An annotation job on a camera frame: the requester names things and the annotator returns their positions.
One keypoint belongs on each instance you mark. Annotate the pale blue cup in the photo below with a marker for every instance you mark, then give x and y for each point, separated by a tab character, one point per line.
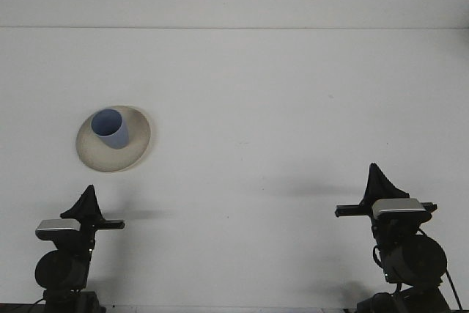
117	139

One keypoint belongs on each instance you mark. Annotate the pale round plate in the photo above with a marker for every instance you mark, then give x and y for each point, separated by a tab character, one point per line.
106	161

